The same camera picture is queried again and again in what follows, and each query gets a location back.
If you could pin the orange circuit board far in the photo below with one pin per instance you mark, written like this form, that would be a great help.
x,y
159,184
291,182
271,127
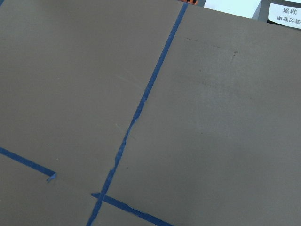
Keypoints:
x,y
194,2

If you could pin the white paper label sign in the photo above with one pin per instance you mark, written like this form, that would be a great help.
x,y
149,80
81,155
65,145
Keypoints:
x,y
285,15

